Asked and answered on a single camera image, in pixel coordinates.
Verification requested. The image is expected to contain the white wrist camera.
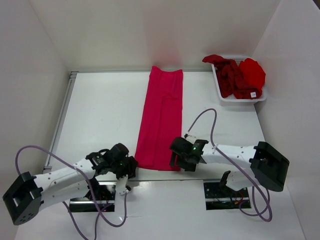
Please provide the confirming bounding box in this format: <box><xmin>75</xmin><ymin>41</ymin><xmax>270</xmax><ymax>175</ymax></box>
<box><xmin>115</xmin><ymin>174</ymin><xmax>131</xmax><ymax>196</ymax></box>
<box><xmin>184</xmin><ymin>133</ymin><xmax>197</xmax><ymax>142</ymax></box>

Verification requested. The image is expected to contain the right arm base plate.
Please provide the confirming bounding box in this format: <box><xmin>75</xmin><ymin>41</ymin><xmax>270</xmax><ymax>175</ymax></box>
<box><xmin>203</xmin><ymin>181</ymin><xmax>251</xmax><ymax>211</ymax></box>

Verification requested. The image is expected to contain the bright red t shirt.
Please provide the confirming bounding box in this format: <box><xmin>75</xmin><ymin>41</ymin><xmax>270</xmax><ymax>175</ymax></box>
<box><xmin>237</xmin><ymin>58</ymin><xmax>266</xmax><ymax>99</ymax></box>

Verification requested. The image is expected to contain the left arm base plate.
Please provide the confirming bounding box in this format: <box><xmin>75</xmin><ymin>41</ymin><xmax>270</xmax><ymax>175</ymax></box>
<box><xmin>68</xmin><ymin>181</ymin><xmax>116</xmax><ymax>213</ymax></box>

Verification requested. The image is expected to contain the white plastic laundry basket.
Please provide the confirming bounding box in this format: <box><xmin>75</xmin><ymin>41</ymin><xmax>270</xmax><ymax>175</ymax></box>
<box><xmin>211</xmin><ymin>54</ymin><xmax>268</xmax><ymax>106</ymax></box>

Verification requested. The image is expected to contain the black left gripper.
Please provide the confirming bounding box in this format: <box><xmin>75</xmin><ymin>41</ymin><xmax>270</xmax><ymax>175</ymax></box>
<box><xmin>110</xmin><ymin>155</ymin><xmax>139</xmax><ymax>183</ymax></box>

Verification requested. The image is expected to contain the dark red t shirt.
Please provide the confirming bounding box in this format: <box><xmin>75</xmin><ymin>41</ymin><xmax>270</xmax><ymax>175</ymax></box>
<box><xmin>202</xmin><ymin>54</ymin><xmax>243</xmax><ymax>98</ymax></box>

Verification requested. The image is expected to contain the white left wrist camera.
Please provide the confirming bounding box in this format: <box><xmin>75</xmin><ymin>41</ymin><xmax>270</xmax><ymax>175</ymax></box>
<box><xmin>115</xmin><ymin>174</ymin><xmax>131</xmax><ymax>196</ymax></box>

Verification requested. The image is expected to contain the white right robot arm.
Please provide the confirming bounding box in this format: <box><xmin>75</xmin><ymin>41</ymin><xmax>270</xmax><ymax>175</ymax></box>
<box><xmin>169</xmin><ymin>137</ymin><xmax>290</xmax><ymax>197</ymax></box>

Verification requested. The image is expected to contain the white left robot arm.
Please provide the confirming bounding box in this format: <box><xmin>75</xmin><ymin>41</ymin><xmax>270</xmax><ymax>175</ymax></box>
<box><xmin>2</xmin><ymin>143</ymin><xmax>138</xmax><ymax>226</ymax></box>

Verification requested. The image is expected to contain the pink red t shirt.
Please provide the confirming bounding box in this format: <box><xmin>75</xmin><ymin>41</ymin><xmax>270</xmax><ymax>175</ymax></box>
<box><xmin>134</xmin><ymin>66</ymin><xmax>184</xmax><ymax>172</ymax></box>

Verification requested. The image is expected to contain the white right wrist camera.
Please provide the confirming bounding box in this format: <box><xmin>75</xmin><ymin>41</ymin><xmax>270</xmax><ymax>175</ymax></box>
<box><xmin>184</xmin><ymin>133</ymin><xmax>197</xmax><ymax>142</ymax></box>

